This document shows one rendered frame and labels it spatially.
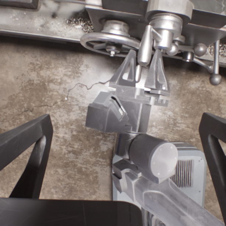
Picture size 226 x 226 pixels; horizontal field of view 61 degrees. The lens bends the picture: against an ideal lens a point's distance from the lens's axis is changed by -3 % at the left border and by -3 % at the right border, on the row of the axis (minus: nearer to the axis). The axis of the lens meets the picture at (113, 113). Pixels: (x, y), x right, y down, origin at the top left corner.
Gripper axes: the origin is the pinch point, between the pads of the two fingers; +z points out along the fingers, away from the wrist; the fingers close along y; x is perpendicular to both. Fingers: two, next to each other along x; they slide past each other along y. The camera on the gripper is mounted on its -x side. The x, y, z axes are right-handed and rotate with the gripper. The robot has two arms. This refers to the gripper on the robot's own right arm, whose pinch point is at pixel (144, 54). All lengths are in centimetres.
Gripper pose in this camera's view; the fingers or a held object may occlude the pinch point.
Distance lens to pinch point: 39.4
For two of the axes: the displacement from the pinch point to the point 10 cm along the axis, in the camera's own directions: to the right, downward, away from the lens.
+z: 1.6, -9.8, -0.8
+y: -7.6, -1.8, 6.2
